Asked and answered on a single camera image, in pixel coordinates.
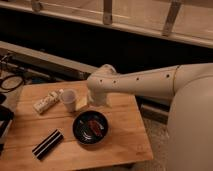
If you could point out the black round bowl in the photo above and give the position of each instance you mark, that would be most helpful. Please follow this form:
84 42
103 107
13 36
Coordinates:
82 131

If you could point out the red pepper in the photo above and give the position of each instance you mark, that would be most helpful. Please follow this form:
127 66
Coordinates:
94 126

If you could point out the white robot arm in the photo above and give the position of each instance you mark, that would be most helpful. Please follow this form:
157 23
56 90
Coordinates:
189 89

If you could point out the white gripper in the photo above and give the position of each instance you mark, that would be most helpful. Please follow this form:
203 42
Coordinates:
97 98

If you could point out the black white striped block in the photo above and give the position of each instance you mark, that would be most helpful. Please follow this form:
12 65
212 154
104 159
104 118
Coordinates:
47 145

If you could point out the white ceramic cup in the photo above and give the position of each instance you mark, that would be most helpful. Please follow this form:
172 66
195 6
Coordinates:
69 98

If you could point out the wooden cutting board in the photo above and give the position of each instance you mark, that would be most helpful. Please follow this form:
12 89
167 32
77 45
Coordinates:
126 140

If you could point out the black device at left edge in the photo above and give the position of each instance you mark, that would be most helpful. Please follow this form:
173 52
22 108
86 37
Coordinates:
5 115

